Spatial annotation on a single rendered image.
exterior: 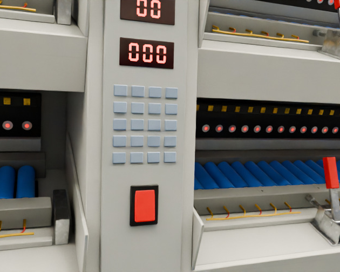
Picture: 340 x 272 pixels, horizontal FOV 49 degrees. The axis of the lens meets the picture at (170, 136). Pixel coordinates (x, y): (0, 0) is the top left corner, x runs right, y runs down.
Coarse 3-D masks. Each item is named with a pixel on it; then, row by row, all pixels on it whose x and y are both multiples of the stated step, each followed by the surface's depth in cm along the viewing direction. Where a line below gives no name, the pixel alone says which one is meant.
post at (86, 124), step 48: (96, 0) 29; (192, 0) 32; (96, 48) 29; (192, 48) 32; (96, 96) 29; (192, 96) 32; (96, 144) 30; (192, 144) 33; (96, 192) 30; (192, 192) 33; (96, 240) 30
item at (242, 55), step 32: (224, 0) 51; (256, 0) 53; (288, 0) 55; (320, 0) 56; (224, 32) 39; (256, 32) 42; (288, 32) 43; (320, 32) 43; (224, 64) 34; (256, 64) 35; (288, 64) 36; (320, 64) 37; (224, 96) 35; (256, 96) 36; (288, 96) 37; (320, 96) 39
